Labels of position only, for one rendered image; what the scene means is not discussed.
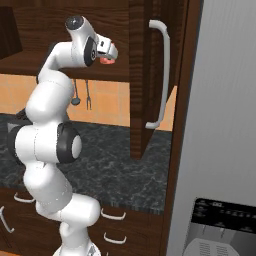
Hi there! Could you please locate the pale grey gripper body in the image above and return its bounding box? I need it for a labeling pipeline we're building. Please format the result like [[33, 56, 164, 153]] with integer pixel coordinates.
[[105, 42, 120, 62]]

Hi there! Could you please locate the dark wooden cupboard door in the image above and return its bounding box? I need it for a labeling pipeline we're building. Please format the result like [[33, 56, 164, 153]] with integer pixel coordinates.
[[128, 0, 190, 161]]

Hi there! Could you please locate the hanging metal fork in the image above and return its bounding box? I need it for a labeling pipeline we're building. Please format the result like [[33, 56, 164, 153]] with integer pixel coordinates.
[[84, 79, 93, 111]]

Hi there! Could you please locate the hanging metal ladle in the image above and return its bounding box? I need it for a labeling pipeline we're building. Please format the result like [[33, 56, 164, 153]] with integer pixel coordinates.
[[71, 78, 81, 107]]

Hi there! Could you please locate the dark wooden tall side panel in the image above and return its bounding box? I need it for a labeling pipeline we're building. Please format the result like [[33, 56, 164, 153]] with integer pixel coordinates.
[[159, 0, 205, 256]]

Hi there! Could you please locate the grey fridge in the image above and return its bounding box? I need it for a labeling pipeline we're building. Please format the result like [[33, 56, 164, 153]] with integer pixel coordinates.
[[165, 0, 256, 256]]

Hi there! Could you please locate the dark wooden drawer front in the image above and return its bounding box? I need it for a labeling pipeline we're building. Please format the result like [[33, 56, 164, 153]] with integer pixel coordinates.
[[94, 203, 165, 232], [0, 187, 38, 208], [87, 226, 164, 256]]

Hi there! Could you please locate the white curved door handle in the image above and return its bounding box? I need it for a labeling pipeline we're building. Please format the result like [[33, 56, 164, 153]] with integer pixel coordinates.
[[145, 19, 171, 131]]

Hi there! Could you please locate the dark wooden wall cupboard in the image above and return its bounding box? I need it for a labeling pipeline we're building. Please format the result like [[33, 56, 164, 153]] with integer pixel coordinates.
[[0, 0, 131, 83]]

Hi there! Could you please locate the white drawer handle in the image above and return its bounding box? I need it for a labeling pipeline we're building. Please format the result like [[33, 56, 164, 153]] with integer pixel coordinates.
[[102, 231, 128, 246], [13, 192, 36, 204], [100, 207, 128, 222]]

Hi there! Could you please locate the white cupboard door handle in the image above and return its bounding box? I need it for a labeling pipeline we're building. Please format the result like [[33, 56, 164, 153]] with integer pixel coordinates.
[[0, 205, 16, 234]]

